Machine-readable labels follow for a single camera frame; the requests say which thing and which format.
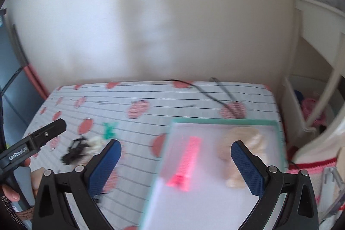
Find black cable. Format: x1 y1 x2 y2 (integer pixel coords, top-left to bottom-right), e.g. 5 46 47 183
161 77 248 120

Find white floss pick box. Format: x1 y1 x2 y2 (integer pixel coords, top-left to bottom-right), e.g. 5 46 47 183
85 136 107 155

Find clear plastic container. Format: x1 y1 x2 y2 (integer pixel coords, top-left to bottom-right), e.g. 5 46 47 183
318 167 344 225

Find pink yarn item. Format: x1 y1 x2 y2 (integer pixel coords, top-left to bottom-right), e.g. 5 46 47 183
298 96 328 127

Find cream lace scrunchie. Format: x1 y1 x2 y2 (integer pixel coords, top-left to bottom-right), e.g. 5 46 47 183
217 126 268 189

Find person's left hand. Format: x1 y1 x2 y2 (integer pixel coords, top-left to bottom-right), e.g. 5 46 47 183
1 158 46 205

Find green plastic figurine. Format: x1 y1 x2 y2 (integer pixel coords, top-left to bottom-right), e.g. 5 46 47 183
103 123 118 140

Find teal storage box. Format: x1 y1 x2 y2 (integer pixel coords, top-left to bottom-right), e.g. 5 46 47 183
139 118 287 229

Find black hair claw clip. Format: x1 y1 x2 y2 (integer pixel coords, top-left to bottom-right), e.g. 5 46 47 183
61 137 90 166

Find white wooden shelf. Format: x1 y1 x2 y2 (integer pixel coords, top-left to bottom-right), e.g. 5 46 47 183
279 0 344 141

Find pink hair comb clip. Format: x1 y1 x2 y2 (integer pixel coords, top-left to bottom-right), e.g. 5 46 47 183
166 137 202 191

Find pomegranate pattern grid tablecloth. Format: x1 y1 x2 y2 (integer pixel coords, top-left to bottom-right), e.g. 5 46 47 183
27 82 288 229

